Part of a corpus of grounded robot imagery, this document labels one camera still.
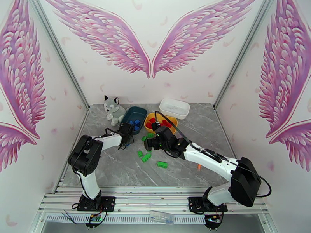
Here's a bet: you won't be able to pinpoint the yellow plastic bin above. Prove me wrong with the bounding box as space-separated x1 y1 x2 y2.
144 113 178 136

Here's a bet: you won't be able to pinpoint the teal plastic bin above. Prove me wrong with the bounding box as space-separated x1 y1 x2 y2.
121 106 148 135

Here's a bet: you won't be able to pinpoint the grey white husky plush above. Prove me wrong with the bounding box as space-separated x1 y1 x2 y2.
104 95 127 127

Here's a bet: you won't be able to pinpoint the white plastic bin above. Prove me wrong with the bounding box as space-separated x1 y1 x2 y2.
159 98 190 120

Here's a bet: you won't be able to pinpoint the clear plastic piece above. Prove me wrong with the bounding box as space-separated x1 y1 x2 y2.
149 210 175 226

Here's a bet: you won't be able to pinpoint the small circuit board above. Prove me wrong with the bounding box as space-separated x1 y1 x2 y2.
204 215 222 229
85 214 104 229

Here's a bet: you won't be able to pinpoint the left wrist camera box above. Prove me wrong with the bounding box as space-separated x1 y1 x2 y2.
122 134 135 146

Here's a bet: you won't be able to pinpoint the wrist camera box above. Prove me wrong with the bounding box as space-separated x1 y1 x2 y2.
122 134 135 146
157 126 176 139

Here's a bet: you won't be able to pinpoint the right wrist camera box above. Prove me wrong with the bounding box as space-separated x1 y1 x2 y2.
157 126 176 139

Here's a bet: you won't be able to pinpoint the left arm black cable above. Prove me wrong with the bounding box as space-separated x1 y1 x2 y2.
105 127 129 150

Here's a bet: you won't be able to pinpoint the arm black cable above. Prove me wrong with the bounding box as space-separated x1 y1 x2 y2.
105 127 129 150
154 111 272 198

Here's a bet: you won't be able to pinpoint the aluminium table edge rail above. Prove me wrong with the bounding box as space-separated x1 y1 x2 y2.
215 108 254 195
52 110 91 194

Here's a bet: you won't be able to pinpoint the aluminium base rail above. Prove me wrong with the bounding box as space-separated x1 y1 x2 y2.
37 186 269 215

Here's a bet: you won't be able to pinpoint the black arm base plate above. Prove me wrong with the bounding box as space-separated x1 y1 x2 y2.
77 196 116 212
188 196 228 214

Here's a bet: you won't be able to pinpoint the white perforated cable tray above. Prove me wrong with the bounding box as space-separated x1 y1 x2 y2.
45 213 210 225

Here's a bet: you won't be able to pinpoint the thin black wires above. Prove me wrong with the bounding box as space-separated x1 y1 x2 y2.
61 210 78 226

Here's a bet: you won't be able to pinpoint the aluminium frame corner post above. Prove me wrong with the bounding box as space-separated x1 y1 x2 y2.
26 0 91 111
213 0 280 111

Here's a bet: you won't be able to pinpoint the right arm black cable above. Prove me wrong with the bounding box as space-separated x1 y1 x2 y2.
154 111 272 198

